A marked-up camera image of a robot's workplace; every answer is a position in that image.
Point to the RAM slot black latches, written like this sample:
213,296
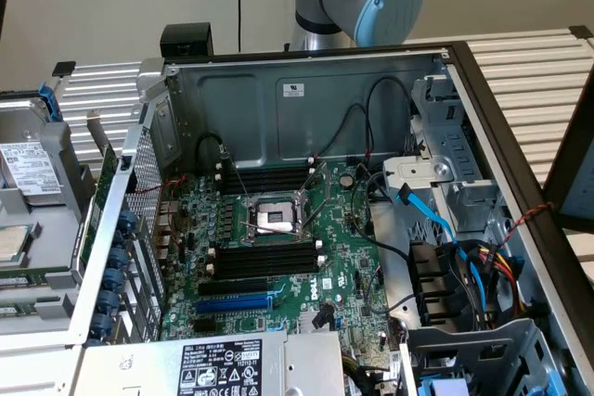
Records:
267,264
267,251

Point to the RAM slot white latches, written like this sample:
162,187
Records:
267,258
267,272

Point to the round coin battery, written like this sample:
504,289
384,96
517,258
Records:
344,179

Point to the silver CPU socket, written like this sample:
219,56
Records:
274,217

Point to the black open PC case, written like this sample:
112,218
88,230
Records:
241,113

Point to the green motherboard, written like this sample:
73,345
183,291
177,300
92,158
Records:
343,247

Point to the long black expansion slot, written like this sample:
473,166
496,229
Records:
232,288

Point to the silver network port block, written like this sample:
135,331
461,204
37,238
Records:
167,225
169,208

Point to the blue expansion slot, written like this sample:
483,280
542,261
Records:
232,305

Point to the silver finned heatsink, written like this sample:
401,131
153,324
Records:
308,322

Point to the silver USB port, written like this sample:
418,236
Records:
163,241
162,254

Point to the silver disk bay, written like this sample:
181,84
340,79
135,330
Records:
459,145

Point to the black plastic shroud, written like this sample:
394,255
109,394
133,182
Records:
431,275

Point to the black box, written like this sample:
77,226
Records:
185,39

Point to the blue card clip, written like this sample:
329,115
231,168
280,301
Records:
118,258
126,221
112,279
99,322
107,299

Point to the short black expansion slot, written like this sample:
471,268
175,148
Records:
204,325

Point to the green graphics card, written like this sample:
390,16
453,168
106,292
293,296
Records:
104,173

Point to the silver power supply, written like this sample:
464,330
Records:
139,368

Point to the black table end cap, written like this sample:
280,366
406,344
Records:
64,68
581,32

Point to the blue plastic block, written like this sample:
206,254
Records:
443,387

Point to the grey drive cage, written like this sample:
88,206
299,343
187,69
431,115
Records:
501,345

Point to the silver hard disk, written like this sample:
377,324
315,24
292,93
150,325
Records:
28,169

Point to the black framed panel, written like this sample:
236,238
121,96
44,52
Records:
580,182

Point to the silver CPU chip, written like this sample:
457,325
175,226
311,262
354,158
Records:
14,243

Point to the silver socket cover frame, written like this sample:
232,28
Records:
302,191

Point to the silver drive bracket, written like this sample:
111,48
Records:
413,171

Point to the blue disk bracket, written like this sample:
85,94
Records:
50,104

